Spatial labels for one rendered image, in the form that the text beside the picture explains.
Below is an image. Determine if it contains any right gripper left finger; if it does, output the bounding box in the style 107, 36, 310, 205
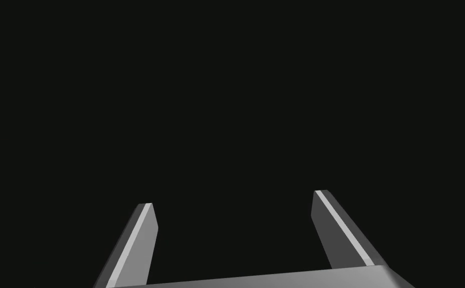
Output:
92, 202, 159, 288

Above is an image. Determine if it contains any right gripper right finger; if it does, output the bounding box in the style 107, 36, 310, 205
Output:
310, 189, 387, 270

